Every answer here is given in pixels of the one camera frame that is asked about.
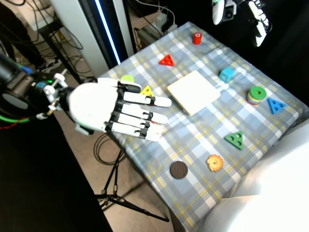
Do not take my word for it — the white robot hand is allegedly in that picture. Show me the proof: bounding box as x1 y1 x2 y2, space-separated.
211 0 271 48
67 77 172 143

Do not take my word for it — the blue block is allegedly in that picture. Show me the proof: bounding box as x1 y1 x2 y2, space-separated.
219 67 236 84

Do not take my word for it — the yellow triangle with holes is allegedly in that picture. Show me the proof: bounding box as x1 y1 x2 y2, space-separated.
140 85 155 97

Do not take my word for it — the white power strip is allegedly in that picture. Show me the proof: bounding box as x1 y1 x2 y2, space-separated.
154 12 178 32

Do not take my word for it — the white column with blue light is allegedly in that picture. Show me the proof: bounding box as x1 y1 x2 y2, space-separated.
49 0 138 84

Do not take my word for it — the red triangle with holes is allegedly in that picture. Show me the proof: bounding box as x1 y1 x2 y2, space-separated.
158 54 175 67

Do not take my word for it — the small white table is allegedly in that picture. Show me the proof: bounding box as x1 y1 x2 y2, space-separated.
167 70 222 116

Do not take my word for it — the stacked coloured rings toy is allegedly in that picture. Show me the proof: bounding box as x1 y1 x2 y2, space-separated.
246 86 267 106

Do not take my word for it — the black tripod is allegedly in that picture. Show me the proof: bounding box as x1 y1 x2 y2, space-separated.
93 149 171 223

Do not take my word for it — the person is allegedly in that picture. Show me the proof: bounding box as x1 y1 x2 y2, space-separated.
0 0 62 73

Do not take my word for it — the brown round toy cookie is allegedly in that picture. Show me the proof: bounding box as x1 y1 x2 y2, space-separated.
169 160 188 180

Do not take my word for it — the blue triangle with holes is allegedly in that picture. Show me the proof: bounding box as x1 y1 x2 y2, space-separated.
267 98 287 115

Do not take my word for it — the blue plaid table cloth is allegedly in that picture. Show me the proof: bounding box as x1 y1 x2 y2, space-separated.
98 21 309 232

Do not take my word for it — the green triangle with holes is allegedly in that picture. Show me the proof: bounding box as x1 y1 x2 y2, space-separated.
224 130 244 151

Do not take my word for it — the yellow flower toy cookie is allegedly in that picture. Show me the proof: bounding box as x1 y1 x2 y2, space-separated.
206 154 224 173

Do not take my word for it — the black frame desk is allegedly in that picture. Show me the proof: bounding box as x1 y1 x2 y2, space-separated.
28 0 84 84

